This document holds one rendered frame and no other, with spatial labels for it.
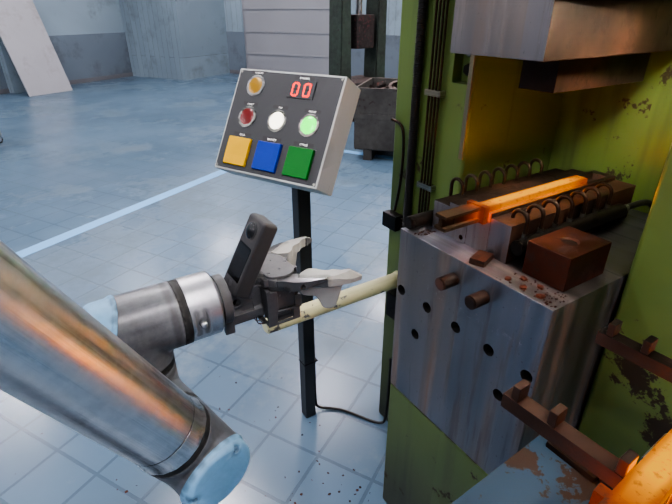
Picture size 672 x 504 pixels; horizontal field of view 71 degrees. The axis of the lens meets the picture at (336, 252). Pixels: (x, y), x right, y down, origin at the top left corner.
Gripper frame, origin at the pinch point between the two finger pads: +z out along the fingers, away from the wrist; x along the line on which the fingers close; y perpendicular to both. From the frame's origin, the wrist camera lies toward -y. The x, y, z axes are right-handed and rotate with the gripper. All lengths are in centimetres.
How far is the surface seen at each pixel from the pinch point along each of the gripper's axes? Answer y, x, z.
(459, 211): -1.3, 0.6, 26.6
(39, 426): 100, -105, -60
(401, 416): 60, -10, 27
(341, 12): -31, -485, 319
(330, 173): 1.7, -39.1, 23.5
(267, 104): -12, -60, 17
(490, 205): -0.9, 1.0, 34.5
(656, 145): -7, 7, 81
